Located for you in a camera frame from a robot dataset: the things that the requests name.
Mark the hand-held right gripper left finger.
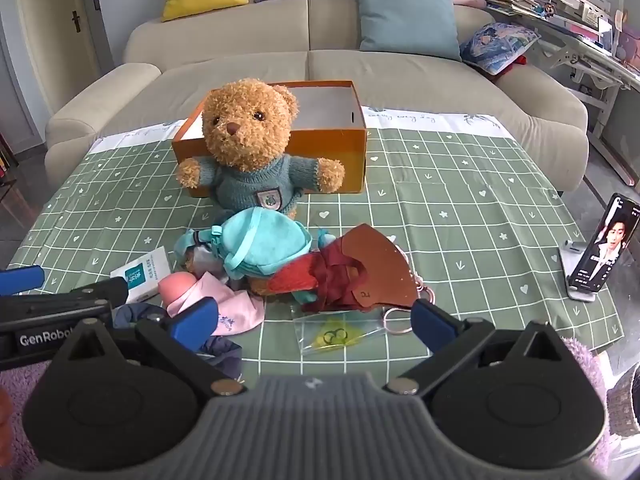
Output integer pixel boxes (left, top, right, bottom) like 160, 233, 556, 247
47, 297, 247, 397

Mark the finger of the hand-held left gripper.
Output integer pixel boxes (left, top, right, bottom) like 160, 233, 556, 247
0, 264, 47, 297
0, 276, 129, 332

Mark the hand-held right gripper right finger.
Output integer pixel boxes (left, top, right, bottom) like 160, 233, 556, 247
382, 299, 581, 394

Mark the dark red face mask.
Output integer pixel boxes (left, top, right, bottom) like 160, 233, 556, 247
300, 224, 426, 318

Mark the blue and red plush toy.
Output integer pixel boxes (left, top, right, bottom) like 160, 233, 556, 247
250, 227, 341, 307

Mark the orange cardboard box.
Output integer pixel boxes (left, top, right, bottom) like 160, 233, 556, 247
171, 80, 368, 198

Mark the brown teddy bear teal sweater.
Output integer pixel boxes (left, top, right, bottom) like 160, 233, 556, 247
177, 78, 347, 218

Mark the pink plush toy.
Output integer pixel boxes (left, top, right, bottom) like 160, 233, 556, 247
159, 272, 201, 311

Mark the navy cloth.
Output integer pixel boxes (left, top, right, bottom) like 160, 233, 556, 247
112, 302, 244, 376

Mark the pink printed cloth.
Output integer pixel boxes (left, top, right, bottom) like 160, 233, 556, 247
167, 274, 266, 336

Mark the white card box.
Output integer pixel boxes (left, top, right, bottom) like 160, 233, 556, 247
111, 247, 173, 303

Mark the clear plastic bag yellow item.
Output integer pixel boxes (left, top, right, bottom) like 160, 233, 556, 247
292, 310, 386, 357

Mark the teal cloth bag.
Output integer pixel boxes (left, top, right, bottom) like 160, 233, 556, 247
175, 208, 313, 282

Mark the green checked tablecloth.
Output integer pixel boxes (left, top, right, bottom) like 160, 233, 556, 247
7, 105, 622, 377

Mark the silver phone stand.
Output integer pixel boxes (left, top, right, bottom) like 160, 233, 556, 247
559, 240, 598, 303

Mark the smartphone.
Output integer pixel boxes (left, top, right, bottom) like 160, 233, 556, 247
572, 192, 640, 293

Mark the dark woven basket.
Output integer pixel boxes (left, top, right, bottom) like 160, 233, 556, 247
605, 360, 640, 436

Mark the cream door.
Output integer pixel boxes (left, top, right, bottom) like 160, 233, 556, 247
12, 0, 116, 111

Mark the beige sofa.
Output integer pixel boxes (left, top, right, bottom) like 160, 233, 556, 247
44, 0, 590, 196

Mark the blue printed pillow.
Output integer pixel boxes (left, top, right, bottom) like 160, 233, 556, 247
460, 22, 542, 76

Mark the light blue pillow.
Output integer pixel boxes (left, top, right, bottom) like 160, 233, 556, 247
356, 0, 463, 63

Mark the white desk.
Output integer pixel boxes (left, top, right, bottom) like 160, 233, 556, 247
485, 2, 640, 186

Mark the stack of books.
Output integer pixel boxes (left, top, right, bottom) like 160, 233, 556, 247
484, 0, 541, 17

